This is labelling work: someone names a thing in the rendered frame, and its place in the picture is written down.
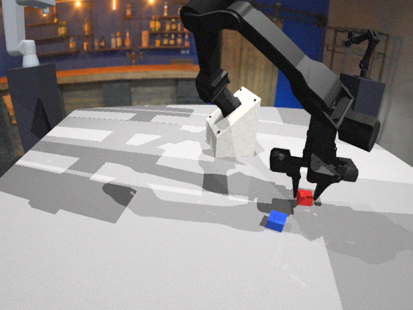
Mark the blue block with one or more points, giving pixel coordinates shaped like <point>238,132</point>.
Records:
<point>276,221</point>

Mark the red block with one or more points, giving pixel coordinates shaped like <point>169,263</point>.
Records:
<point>304,197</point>

